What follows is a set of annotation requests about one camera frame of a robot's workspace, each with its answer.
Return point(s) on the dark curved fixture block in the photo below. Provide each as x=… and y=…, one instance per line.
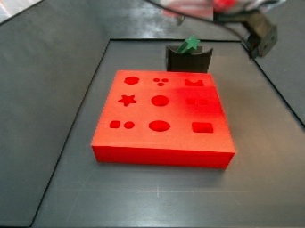
x=188, y=62

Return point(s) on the green star-profile bar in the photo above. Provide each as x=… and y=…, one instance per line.
x=189, y=45

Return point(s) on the blurred robot gripper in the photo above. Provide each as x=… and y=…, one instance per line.
x=263, y=31

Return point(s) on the red shape-sorter foam block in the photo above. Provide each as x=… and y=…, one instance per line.
x=164, y=119

